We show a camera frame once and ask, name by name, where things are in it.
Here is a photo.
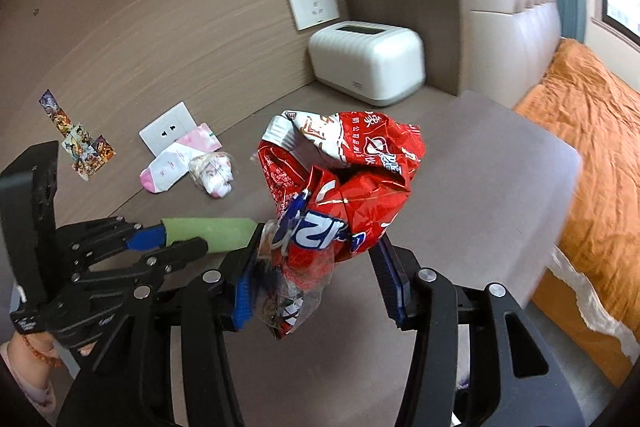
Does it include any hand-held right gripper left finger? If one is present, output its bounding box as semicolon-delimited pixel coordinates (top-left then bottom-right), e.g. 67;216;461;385
55;224;267;427

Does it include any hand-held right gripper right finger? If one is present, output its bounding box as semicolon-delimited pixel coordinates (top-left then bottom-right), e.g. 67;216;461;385
370;239;591;427

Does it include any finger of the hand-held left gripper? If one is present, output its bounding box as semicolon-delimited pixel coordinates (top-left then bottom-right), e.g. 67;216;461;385
57;216;168;269
74;237;209;304

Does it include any green packet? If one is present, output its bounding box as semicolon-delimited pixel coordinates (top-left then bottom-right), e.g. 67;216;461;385
160;217;258;254

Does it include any red and white bag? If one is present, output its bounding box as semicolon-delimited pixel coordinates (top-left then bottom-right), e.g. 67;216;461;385
257;109;427;340

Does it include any white plastic bag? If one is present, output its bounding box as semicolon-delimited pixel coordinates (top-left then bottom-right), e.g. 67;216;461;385
547;247;640;358

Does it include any person's left forearm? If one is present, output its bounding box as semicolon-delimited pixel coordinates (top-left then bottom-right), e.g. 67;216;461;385
0;332;68;427

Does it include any pink and white sock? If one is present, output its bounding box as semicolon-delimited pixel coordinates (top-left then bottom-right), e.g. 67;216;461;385
139;123;222;194

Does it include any white crumpled floral wrapper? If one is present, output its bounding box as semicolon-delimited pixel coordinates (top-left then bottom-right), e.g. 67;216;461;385
189;152;236;199

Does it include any white ribbed tissue box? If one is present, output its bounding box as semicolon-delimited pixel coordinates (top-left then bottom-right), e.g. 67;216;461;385
307;21;427;108

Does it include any orange bed sheet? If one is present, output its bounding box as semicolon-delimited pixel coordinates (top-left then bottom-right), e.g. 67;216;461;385
512;38;640;388

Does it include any beige padded headboard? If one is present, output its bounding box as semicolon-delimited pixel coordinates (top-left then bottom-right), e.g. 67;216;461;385
452;0;563;96

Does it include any cluster of cartoon wall stickers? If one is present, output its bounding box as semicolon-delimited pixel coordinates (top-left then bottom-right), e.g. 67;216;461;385
39;89;117;182

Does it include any white wall socket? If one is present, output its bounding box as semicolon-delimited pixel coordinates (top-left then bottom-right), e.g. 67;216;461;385
139;102;197;156
284;0;342;32

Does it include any orange bead bracelet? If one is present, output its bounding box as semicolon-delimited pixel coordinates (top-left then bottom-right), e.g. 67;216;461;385
15;332;65;369

